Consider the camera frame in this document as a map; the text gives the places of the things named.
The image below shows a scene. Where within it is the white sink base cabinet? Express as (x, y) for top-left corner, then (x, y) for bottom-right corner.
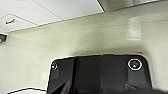
(32, 0), (103, 25)

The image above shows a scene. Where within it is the white drawer stack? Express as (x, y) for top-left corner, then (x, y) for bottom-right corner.
(0, 0), (64, 34)

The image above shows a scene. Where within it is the black cable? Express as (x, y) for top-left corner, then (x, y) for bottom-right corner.
(6, 87), (48, 94)

